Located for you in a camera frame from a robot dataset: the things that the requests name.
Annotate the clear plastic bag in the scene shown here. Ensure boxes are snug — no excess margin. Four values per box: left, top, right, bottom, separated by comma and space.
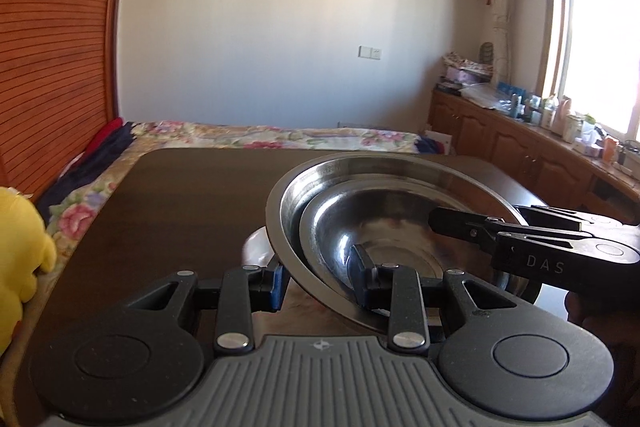
459, 81, 514, 110

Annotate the tissue box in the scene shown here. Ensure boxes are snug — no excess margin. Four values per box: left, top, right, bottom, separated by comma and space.
573, 135, 604, 156

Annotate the red cloth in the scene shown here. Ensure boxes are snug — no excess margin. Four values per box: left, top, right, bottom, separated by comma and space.
82, 116, 125, 160

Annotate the pink bottle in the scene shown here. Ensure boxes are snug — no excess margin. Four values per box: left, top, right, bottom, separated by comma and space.
555, 95, 572, 136

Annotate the dark flat box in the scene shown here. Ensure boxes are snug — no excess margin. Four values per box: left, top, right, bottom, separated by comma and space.
435, 76, 464, 96

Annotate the white jar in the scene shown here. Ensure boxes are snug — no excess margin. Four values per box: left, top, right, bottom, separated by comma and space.
563, 114, 584, 143

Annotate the white paper bag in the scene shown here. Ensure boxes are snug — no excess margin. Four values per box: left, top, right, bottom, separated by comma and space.
424, 126, 454, 154

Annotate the person's right hand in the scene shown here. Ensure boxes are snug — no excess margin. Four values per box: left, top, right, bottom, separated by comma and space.
564, 264, 640, 347

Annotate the dark navy cloth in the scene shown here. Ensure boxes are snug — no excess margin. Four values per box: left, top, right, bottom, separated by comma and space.
34, 125, 136, 218

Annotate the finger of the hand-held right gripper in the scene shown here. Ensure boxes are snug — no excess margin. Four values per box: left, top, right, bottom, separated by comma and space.
514, 205, 621, 233
428, 206, 506, 253

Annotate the pink box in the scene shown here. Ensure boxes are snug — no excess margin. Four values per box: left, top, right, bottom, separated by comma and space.
444, 66, 489, 83

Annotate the wooden louvred wardrobe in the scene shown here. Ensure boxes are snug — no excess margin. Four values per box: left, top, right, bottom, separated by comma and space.
0, 0, 139, 204

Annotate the wooden cabinet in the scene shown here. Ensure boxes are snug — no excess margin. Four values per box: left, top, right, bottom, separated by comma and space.
429, 86, 640, 208

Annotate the floral fabric pile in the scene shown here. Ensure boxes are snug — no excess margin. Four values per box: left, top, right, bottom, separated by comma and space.
442, 51, 494, 70

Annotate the yellow plush toy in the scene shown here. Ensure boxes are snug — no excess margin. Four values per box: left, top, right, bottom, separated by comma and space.
0, 185, 57, 359

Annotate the wide-rim steel bowl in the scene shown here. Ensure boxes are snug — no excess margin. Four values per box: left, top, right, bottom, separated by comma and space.
299, 184, 506, 308

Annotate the large steel bowl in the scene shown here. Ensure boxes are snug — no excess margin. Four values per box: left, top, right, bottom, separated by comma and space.
265, 151, 544, 336

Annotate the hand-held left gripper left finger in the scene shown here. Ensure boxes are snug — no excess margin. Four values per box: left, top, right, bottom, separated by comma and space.
99, 256, 287, 354

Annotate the blue cloth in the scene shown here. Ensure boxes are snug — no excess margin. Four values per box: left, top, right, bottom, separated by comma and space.
414, 134, 451, 156

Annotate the floral bed blanket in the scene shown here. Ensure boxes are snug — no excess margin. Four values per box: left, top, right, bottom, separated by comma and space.
37, 120, 421, 259

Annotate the window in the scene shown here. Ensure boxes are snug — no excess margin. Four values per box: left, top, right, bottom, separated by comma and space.
542, 0, 640, 138

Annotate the white floral rectangular plate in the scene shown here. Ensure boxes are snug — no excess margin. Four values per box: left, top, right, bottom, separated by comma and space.
241, 227, 391, 339

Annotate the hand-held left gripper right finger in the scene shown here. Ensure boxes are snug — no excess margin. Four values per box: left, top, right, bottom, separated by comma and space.
347, 244, 539, 351

